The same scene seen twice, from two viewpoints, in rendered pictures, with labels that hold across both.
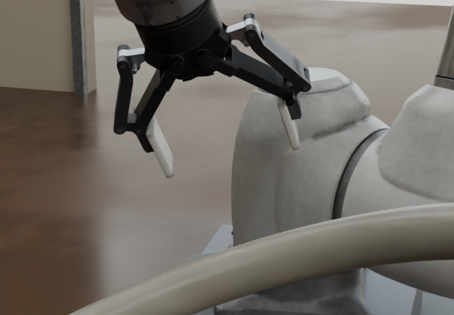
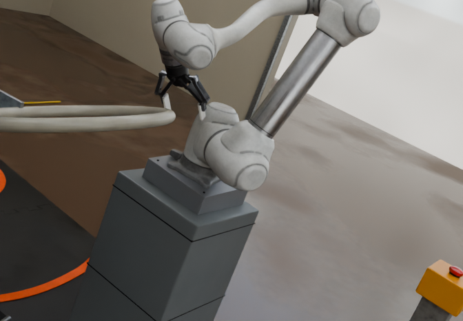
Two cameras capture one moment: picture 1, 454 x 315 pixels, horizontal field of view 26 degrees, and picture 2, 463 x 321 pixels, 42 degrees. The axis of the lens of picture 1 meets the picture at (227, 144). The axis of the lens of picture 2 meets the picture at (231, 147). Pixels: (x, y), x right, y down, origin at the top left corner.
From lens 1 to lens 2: 113 cm
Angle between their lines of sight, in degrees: 13
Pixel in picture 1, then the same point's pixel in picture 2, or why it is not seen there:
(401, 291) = (228, 188)
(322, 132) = (215, 122)
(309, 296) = (195, 171)
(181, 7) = (173, 63)
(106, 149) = not seen: hidden behind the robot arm
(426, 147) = (232, 133)
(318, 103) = (218, 113)
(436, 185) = (229, 145)
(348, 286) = (209, 175)
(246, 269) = (129, 109)
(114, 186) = not seen: hidden behind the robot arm
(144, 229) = not seen: hidden behind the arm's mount
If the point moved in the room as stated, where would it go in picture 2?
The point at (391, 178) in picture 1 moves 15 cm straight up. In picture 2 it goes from (221, 140) to (237, 98)
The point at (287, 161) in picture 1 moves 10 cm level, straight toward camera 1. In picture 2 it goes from (202, 125) to (189, 129)
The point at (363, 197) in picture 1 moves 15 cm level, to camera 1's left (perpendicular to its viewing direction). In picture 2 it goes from (213, 142) to (174, 124)
